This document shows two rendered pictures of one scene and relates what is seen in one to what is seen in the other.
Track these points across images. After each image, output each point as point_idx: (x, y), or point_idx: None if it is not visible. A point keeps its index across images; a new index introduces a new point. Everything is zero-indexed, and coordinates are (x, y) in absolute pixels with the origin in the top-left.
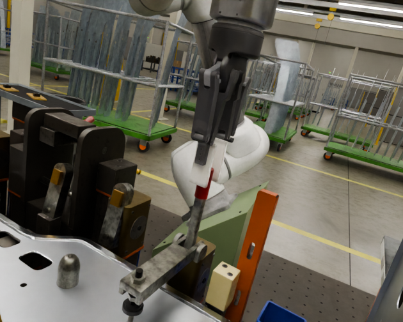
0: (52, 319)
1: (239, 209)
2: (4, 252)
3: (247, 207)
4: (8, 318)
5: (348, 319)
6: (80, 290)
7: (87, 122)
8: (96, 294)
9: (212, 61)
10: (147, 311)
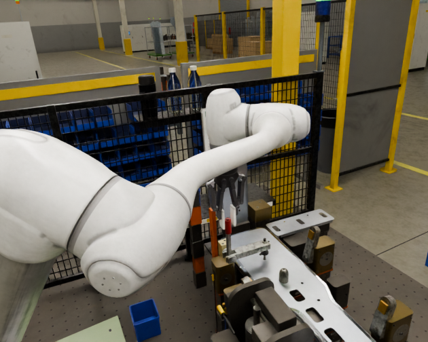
0: (291, 267)
1: (99, 340)
2: (312, 303)
3: (99, 329)
4: (306, 271)
5: (71, 321)
6: (278, 275)
7: (262, 294)
8: (273, 271)
9: (238, 174)
10: (255, 260)
